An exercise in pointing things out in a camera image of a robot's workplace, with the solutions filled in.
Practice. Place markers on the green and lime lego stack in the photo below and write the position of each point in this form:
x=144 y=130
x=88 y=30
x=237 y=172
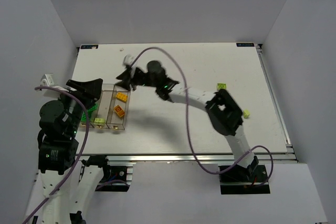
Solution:
x=99 y=120

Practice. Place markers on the middle clear container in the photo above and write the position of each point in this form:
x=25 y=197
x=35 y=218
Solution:
x=104 y=110

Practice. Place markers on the right blue table label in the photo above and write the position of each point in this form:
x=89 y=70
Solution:
x=245 y=44

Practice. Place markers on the pale yellow small lego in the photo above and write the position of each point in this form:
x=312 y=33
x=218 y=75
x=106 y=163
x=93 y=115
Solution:
x=246 y=114

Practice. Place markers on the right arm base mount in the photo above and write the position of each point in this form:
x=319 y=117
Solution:
x=233 y=183

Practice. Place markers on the clear container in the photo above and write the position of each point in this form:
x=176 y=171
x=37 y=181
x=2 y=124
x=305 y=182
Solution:
x=91 y=125
x=104 y=110
x=119 y=124

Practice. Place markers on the green 2x4 lego brick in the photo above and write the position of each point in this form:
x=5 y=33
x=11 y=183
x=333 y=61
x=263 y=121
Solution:
x=89 y=112

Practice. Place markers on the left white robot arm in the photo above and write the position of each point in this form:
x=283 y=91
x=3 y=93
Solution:
x=59 y=152

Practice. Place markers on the aluminium table rail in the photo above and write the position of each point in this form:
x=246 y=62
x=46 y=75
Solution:
x=225 y=158

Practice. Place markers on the left clear container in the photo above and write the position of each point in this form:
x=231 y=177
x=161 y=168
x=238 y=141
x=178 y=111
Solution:
x=91 y=125

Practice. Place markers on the blue table label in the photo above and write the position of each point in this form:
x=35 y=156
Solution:
x=83 y=47
x=245 y=44

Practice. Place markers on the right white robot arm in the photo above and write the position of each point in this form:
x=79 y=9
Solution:
x=224 y=113

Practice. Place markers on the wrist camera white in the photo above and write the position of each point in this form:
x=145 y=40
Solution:
x=128 y=60
x=48 y=80

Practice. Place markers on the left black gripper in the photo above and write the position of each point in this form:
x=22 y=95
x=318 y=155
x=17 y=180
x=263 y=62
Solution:
x=79 y=93

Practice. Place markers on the right clear container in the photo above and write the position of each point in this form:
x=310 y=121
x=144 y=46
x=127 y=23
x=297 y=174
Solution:
x=119 y=124

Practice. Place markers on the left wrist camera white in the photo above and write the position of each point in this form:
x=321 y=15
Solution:
x=48 y=80

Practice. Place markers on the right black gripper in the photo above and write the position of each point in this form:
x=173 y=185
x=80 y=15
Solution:
x=134 y=75

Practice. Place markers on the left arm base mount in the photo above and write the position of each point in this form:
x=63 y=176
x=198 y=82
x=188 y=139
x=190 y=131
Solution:
x=117 y=176

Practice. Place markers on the large orange lego brick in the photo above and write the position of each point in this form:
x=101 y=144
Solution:
x=119 y=111

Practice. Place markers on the orange and green lego stack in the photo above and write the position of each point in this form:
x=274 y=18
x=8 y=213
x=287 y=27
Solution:
x=121 y=97

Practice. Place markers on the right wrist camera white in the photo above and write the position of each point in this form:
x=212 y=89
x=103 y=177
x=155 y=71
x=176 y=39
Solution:
x=128 y=60

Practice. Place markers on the left blue table label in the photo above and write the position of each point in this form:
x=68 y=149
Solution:
x=83 y=47

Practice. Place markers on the lime upside-down lego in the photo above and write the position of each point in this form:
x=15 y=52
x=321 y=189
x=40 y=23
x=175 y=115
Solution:
x=221 y=86

